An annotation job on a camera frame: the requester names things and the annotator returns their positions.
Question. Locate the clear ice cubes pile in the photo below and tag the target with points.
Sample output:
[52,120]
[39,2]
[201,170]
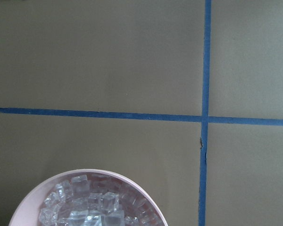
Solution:
[97,200]

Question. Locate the pink bowl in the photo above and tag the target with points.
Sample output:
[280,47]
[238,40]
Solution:
[28,210]

